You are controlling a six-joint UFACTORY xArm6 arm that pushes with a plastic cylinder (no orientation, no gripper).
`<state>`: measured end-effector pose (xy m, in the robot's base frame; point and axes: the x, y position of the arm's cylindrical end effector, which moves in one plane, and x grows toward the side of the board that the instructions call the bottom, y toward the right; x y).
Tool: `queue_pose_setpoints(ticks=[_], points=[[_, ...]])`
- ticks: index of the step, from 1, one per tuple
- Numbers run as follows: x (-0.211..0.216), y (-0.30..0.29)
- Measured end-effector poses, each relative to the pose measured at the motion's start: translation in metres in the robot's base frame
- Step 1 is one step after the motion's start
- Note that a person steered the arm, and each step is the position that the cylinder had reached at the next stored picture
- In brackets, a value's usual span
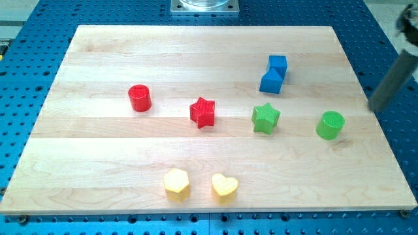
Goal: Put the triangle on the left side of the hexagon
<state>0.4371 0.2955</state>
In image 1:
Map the red star block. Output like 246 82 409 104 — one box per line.
189 97 215 129

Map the blue triangle block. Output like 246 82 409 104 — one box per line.
259 68 285 94

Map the red cylinder block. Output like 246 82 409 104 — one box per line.
128 84 152 112

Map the black tool mount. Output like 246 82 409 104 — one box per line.
396 4 417 46

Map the yellow hexagon block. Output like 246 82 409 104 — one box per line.
163 168 190 202

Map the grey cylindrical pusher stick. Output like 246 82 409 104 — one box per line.
368 50 417 112

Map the blue cube block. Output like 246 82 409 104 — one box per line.
266 55 288 78

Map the green cylinder block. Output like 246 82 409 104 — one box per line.
315 111 345 140

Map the wooden board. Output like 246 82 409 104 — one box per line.
1 25 417 215

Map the green star block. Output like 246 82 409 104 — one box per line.
251 102 281 134

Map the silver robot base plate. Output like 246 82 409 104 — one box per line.
170 0 240 15

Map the yellow heart block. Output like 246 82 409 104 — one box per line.
211 173 239 205

